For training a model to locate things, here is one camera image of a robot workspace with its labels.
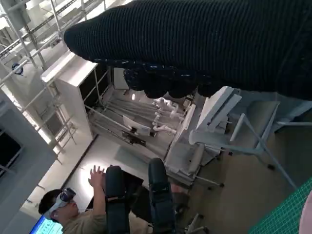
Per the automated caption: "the pink bowl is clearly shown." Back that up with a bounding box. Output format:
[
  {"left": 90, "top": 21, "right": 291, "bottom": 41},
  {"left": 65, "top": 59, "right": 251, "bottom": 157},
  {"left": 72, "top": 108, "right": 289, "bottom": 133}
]
[{"left": 300, "top": 194, "right": 312, "bottom": 234}]

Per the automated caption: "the person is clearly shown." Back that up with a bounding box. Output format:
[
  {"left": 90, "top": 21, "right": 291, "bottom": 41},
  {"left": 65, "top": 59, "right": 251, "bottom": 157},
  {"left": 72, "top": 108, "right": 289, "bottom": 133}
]
[{"left": 38, "top": 164, "right": 108, "bottom": 234}]

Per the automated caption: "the white pipe frame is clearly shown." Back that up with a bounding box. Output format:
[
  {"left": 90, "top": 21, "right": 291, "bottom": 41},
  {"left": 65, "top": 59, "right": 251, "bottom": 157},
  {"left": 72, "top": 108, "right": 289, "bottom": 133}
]
[{"left": 0, "top": 0, "right": 108, "bottom": 162}]

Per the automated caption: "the black left robot hand, blue tape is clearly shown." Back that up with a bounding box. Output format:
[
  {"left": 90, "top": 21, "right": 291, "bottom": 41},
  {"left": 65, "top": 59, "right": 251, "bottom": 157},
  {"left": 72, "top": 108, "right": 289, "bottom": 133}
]
[{"left": 104, "top": 157, "right": 177, "bottom": 234}]

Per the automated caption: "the grey chair with casters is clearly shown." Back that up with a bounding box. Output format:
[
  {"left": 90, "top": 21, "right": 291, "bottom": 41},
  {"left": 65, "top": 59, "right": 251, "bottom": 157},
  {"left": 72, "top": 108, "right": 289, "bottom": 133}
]
[{"left": 189, "top": 86, "right": 299, "bottom": 191}]

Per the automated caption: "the white shelf cabinet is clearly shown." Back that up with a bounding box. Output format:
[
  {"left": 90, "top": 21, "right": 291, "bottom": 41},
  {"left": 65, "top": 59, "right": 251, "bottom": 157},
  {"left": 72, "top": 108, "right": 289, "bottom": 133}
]
[{"left": 40, "top": 52, "right": 111, "bottom": 147}]

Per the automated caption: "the white VR headset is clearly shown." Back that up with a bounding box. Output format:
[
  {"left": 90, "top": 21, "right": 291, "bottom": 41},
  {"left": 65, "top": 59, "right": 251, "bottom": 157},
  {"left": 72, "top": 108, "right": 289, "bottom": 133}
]
[{"left": 43, "top": 187, "right": 78, "bottom": 218}]

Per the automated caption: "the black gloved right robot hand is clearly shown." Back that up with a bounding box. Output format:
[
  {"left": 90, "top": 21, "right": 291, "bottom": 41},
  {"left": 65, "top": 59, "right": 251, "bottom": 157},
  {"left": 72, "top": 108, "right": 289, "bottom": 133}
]
[{"left": 63, "top": 0, "right": 312, "bottom": 100}]

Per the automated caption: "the blue screen monitor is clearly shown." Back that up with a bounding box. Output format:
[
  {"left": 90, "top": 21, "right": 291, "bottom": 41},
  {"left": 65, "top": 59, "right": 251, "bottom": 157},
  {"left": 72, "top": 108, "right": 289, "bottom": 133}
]
[{"left": 30, "top": 215, "right": 65, "bottom": 234}]

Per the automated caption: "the green cutting mat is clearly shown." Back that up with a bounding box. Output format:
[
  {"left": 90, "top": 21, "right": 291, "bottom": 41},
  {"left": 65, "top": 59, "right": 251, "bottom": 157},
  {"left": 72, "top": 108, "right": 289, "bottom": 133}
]
[{"left": 247, "top": 179, "right": 312, "bottom": 234}]

